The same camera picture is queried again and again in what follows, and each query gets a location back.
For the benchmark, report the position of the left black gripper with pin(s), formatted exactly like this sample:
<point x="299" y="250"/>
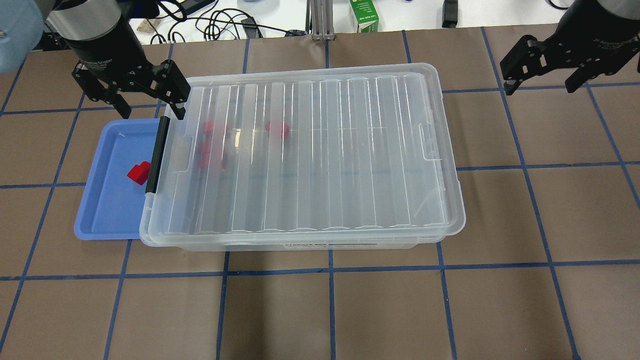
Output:
<point x="106" y="54"/>

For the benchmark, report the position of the clear plastic storage box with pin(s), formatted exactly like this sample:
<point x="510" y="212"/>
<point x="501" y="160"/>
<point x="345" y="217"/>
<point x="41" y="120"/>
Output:
<point x="300" y="240"/>

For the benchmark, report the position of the aluminium frame post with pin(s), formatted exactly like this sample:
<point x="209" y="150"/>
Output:
<point x="319" y="20"/>

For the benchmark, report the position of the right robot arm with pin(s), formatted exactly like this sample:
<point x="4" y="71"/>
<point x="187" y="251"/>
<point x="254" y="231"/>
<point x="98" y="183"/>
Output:
<point x="593" y="37"/>

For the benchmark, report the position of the red block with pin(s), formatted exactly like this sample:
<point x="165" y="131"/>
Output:
<point x="205" y="148"/>
<point x="140" y="173"/>
<point x="212" y="130"/>
<point x="277" y="130"/>
<point x="205" y="163"/>

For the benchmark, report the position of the clear plastic box lid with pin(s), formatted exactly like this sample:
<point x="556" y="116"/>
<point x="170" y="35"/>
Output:
<point x="310" y="150"/>

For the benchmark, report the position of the black box latch handle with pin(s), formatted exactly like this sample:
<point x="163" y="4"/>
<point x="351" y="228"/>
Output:
<point x="157" y="154"/>

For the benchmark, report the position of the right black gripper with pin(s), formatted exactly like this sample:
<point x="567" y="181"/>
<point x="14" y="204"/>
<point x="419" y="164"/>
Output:
<point x="598" y="36"/>

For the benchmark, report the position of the green white carton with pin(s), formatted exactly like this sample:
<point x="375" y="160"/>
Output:
<point x="364" y="16"/>

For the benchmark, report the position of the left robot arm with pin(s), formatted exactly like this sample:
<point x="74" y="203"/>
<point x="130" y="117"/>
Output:
<point x="23" y="22"/>

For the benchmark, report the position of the blue plastic tray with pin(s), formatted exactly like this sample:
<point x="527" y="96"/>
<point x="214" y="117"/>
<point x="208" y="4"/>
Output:
<point x="112" y="203"/>

